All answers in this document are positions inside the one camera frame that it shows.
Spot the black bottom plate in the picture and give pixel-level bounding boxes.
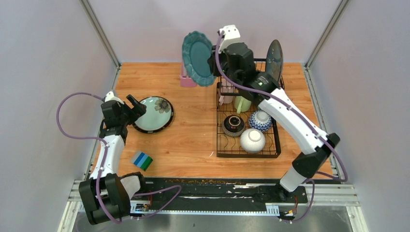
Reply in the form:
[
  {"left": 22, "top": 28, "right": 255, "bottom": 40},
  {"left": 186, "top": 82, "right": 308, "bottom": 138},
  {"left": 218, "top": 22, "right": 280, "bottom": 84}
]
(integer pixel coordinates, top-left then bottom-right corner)
[{"left": 132, "top": 97, "right": 175, "bottom": 134}]

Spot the pink mug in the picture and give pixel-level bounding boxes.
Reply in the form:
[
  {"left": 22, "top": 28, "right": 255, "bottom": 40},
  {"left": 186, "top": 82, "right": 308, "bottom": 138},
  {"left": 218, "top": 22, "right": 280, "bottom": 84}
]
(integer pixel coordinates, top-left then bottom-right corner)
[{"left": 219, "top": 80, "right": 235, "bottom": 105}]

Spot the dark blue floral plate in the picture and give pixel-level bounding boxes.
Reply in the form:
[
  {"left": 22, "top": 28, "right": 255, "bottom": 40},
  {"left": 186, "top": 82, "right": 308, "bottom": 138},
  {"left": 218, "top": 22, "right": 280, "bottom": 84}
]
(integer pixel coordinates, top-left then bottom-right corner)
[{"left": 265, "top": 39, "right": 284, "bottom": 82}]

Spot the green handled cream mug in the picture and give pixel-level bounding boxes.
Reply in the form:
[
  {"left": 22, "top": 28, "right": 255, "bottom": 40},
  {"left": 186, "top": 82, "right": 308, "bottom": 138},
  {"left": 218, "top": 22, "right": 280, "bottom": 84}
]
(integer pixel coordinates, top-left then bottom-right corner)
[{"left": 234, "top": 96, "right": 252, "bottom": 114}]

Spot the teal plate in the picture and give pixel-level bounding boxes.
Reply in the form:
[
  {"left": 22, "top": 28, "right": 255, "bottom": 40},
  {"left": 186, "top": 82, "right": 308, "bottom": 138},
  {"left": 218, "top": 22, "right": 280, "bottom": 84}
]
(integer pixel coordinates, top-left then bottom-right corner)
[{"left": 182, "top": 31, "right": 216, "bottom": 87}]

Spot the pink metronome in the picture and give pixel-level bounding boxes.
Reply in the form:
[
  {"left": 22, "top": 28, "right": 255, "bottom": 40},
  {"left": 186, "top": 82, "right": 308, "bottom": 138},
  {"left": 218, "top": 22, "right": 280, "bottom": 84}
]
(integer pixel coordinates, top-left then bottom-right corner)
[{"left": 180, "top": 61, "right": 197, "bottom": 87}]

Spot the red patterned bowl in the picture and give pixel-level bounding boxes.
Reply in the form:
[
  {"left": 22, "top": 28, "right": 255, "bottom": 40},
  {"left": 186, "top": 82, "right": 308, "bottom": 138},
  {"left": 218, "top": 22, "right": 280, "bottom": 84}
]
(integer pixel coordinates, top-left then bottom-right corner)
[{"left": 248, "top": 110, "right": 272, "bottom": 132}]

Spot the black gold patterned bowl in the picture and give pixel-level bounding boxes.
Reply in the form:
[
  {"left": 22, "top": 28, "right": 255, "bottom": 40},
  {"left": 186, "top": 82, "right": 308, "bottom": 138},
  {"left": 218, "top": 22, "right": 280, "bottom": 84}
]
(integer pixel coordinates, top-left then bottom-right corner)
[{"left": 222, "top": 115, "right": 245, "bottom": 137}]

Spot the black wire dish rack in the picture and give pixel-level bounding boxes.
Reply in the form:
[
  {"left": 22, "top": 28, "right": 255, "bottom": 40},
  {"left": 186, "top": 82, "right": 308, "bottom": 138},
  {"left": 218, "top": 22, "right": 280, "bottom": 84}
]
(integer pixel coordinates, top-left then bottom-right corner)
[{"left": 216, "top": 76, "right": 281, "bottom": 159}]

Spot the white patterned bowl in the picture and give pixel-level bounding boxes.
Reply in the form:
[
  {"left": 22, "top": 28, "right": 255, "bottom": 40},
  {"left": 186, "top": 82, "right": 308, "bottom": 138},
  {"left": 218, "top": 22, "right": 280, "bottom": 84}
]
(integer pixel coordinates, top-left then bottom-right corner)
[{"left": 240, "top": 128, "right": 266, "bottom": 154}]

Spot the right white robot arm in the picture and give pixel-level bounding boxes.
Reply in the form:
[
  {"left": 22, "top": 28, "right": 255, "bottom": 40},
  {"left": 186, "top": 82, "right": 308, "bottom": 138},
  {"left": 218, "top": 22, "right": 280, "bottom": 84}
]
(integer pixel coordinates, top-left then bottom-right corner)
[{"left": 207, "top": 40, "right": 340, "bottom": 202}]

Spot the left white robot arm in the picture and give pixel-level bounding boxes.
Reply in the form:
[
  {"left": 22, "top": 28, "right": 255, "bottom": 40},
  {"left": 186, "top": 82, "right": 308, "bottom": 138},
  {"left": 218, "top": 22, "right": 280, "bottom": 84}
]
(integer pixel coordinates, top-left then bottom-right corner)
[{"left": 79, "top": 91, "right": 148, "bottom": 225}]

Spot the blue green striped block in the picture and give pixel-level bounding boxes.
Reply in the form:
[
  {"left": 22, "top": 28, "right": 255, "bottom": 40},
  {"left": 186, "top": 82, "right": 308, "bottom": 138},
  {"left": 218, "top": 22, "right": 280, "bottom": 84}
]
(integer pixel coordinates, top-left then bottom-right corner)
[{"left": 131, "top": 151, "right": 153, "bottom": 171}]

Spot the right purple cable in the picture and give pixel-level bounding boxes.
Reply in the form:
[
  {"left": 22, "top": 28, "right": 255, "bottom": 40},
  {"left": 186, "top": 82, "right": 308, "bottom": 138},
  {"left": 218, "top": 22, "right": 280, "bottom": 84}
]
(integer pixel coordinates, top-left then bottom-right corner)
[{"left": 215, "top": 30, "right": 349, "bottom": 224}]

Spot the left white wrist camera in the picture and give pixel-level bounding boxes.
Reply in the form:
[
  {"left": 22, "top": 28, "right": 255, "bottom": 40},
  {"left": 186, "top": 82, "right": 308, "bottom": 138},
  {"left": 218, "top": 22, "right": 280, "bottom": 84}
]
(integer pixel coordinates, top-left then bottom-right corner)
[{"left": 103, "top": 90, "right": 124, "bottom": 104}]

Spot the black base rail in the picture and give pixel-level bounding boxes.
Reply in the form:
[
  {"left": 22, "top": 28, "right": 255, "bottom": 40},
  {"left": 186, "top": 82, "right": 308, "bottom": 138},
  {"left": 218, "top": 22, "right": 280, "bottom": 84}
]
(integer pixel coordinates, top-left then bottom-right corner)
[{"left": 141, "top": 177, "right": 308, "bottom": 212}]

